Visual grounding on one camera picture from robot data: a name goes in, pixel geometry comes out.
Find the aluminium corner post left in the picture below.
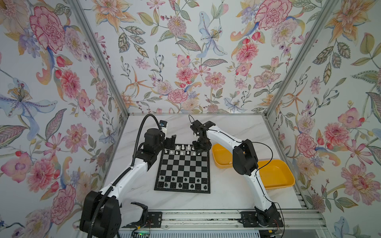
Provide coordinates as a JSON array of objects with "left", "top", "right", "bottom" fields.
[{"left": 68, "top": 0, "right": 129, "bottom": 119}]

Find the aluminium corner post right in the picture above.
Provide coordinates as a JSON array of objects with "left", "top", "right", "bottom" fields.
[{"left": 264, "top": 1, "right": 336, "bottom": 119}]

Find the yellow tray with white pieces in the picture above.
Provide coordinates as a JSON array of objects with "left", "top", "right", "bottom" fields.
[{"left": 212, "top": 144, "right": 233, "bottom": 169}]

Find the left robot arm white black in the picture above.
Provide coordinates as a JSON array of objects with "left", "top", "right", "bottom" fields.
[{"left": 79, "top": 114, "right": 176, "bottom": 238}]

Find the black and silver chessboard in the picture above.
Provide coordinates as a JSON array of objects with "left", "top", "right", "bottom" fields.
[{"left": 154, "top": 144, "right": 211, "bottom": 194}]

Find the aluminium corner post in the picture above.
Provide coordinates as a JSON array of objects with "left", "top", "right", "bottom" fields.
[
  {"left": 68, "top": 0, "right": 129, "bottom": 119},
  {"left": 264, "top": 1, "right": 336, "bottom": 119}
]

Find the aluminium base rail right wall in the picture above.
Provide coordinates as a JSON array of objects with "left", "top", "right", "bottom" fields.
[{"left": 262, "top": 115, "right": 309, "bottom": 209}]

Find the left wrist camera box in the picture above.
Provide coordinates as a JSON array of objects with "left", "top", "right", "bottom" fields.
[{"left": 159, "top": 120, "right": 168, "bottom": 133}]

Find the yellow tray with black pieces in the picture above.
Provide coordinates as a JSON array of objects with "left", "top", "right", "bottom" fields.
[{"left": 258, "top": 160, "right": 295, "bottom": 190}]

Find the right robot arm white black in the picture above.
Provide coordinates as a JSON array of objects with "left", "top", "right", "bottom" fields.
[{"left": 190, "top": 120, "right": 284, "bottom": 227}]

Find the aluminium front mounting rail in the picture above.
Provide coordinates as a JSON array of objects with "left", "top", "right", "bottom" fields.
[{"left": 116, "top": 209, "right": 331, "bottom": 238}]

